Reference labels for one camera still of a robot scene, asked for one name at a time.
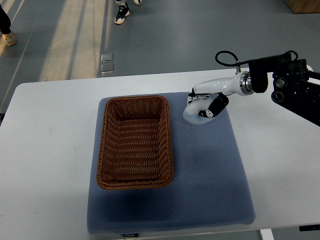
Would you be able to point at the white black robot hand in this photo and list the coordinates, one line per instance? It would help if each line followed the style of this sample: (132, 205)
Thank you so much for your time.
(239, 84)

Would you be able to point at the black table bracket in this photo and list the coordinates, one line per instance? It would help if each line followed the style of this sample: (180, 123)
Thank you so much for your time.
(307, 228)

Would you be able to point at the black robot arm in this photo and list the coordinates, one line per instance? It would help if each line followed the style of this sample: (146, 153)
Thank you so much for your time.
(292, 88)

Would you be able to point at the dark trouser leg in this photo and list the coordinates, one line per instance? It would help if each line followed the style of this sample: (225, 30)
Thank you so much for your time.
(5, 22)

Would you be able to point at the upper metal floor plate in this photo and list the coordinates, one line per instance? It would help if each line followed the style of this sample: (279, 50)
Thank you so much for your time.
(107, 57)

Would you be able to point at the metal floor plate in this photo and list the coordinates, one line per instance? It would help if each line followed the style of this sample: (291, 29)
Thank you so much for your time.
(107, 57)
(107, 68)

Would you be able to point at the beige shoe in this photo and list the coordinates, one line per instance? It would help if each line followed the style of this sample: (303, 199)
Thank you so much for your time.
(10, 39)

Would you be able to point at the white table leg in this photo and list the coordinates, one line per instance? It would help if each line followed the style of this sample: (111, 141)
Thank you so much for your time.
(266, 234)

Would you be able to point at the wooden box corner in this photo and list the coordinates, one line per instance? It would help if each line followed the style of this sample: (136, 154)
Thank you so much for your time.
(303, 6)

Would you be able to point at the black white sneaker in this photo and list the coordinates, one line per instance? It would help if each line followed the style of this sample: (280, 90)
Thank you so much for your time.
(123, 12)

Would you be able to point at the blue fabric mat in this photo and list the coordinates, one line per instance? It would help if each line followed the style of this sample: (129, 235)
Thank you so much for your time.
(209, 187)

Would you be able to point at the brown wicker basket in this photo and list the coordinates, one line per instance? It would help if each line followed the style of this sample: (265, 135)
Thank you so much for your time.
(135, 150)

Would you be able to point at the lower metal floor plate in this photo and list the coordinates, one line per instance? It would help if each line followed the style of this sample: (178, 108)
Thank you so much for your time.
(107, 68)

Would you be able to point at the white sneaker tip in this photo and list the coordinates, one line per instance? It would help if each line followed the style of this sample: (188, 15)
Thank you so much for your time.
(137, 2)

